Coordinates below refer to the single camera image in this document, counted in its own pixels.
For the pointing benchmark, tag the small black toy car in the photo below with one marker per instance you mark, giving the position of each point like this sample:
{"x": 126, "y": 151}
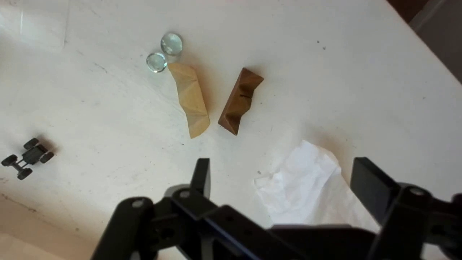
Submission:
{"x": 28, "y": 158}

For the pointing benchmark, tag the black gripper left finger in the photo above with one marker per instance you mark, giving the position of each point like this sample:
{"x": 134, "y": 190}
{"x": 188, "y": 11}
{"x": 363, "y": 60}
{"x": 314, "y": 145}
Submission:
{"x": 193, "y": 226}

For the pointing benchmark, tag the crumpled white tissue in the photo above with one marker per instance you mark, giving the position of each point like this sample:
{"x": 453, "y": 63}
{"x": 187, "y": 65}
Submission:
{"x": 308, "y": 182}

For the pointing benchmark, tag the light wooden block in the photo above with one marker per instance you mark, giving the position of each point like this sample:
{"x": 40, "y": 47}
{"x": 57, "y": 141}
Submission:
{"x": 190, "y": 102}

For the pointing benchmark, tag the dark brown wooden block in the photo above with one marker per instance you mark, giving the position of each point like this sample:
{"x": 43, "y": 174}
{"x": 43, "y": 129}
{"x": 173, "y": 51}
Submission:
{"x": 240, "y": 100}

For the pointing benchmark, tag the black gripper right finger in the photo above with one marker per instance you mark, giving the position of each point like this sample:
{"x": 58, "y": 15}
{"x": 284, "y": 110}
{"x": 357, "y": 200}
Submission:
{"x": 414, "y": 221}

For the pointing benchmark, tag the clear glass bead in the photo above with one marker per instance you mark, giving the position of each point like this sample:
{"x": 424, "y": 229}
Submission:
{"x": 157, "y": 61}
{"x": 171, "y": 44}

